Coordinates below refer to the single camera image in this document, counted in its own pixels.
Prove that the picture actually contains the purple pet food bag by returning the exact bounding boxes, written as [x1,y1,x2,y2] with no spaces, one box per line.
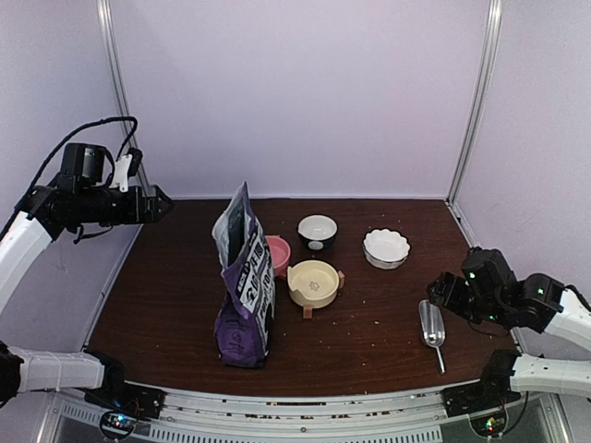
[211,183,276,368]

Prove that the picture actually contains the metal food scoop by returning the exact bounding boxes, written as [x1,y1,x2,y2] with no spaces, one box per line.
[418,300,446,375]

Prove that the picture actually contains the right aluminium frame post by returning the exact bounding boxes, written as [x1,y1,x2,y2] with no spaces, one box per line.
[446,0,503,207]

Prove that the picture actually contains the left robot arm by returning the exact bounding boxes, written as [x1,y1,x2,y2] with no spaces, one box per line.
[1,143,174,410]

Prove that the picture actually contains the front aluminium rail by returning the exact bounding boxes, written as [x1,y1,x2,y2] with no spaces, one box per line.
[33,387,573,442]

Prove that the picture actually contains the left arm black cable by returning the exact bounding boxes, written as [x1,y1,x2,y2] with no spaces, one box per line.
[13,115,139,209]

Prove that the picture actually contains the dark blue ceramic bowl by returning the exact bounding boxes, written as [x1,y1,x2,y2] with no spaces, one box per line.
[297,214,338,251]

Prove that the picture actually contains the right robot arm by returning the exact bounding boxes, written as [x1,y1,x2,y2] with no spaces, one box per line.
[427,247,590,408]

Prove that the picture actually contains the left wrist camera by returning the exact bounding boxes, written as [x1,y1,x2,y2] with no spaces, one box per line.
[109,148,143,192]

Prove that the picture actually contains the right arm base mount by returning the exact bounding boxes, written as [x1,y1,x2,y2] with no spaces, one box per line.
[441,350,522,440]

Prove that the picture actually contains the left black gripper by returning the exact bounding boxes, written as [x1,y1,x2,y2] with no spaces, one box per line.
[78,184,175,225]

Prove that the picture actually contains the white scalloped bowl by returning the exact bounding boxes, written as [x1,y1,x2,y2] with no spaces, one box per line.
[362,229,411,270]

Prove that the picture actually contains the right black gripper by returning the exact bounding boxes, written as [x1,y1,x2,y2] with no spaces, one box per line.
[426,272,508,326]

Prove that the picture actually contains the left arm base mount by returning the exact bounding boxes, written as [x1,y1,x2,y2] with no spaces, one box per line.
[81,352,165,442]

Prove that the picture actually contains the cream cat-ear bowl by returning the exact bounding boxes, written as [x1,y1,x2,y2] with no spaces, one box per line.
[286,259,345,319]

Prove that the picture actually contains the aluminium frame post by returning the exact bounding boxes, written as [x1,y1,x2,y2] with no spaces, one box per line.
[446,0,503,207]
[95,0,133,121]

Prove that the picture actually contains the pink cat-ear bowl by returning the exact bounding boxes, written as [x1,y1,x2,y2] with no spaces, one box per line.
[266,235,291,280]

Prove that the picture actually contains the left aluminium frame post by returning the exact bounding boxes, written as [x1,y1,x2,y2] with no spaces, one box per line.
[95,0,133,121]

